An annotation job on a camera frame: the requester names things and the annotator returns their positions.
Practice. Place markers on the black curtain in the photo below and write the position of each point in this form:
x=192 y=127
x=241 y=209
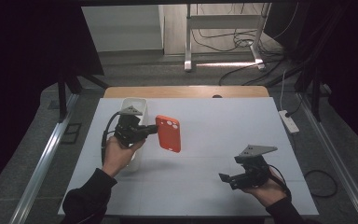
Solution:
x=21 y=62
x=348 y=62

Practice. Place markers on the aluminium rail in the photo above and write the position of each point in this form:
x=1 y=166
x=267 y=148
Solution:
x=45 y=155
x=335 y=158

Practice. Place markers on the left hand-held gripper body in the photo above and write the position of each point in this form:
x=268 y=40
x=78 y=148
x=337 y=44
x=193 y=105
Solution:
x=127 y=130

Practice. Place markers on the person's right hand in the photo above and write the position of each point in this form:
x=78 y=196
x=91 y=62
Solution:
x=268 y=193

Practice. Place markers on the black metal stand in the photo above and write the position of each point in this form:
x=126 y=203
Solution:
x=316 y=99
x=62 y=99

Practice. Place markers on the white power strip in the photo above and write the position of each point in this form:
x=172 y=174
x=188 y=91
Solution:
x=289 y=122

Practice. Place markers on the white table mat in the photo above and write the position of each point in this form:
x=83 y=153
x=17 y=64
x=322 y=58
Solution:
x=214 y=180

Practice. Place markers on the white plastic storage bin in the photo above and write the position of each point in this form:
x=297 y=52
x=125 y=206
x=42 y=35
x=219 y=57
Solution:
x=136 y=102

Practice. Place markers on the orange phone case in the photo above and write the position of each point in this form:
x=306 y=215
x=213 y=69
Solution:
x=169 y=137

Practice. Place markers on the small black floor frame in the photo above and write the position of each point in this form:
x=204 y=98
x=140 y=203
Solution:
x=71 y=133

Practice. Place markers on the white cabinet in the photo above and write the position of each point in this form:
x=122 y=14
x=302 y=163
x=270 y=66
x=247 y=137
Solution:
x=124 y=28

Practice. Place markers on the white desk frame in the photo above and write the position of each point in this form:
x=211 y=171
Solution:
x=223 y=21

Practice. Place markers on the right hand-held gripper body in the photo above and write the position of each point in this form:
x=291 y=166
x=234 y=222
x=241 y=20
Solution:
x=256 y=174

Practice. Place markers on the person's left hand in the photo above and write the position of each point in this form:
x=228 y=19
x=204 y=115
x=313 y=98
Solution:
x=118 y=157

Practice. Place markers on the wooden table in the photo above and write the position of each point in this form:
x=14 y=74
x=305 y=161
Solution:
x=174 y=92

